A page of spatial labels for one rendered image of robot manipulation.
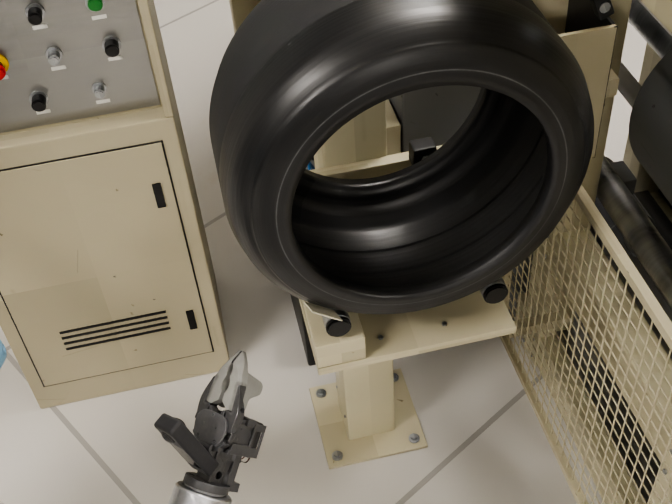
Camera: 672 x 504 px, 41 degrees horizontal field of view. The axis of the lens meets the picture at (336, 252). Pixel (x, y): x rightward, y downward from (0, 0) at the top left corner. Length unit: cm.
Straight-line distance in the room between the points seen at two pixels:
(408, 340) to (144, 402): 118
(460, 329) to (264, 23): 67
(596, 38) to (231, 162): 74
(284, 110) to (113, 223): 108
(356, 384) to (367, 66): 124
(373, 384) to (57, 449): 90
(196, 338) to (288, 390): 30
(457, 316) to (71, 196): 97
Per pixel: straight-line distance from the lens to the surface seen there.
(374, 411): 241
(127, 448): 259
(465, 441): 250
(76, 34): 201
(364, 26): 122
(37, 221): 224
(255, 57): 131
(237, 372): 139
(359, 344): 159
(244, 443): 142
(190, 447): 136
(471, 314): 170
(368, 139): 177
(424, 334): 166
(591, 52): 174
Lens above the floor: 207
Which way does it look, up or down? 44 degrees down
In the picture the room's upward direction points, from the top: 5 degrees counter-clockwise
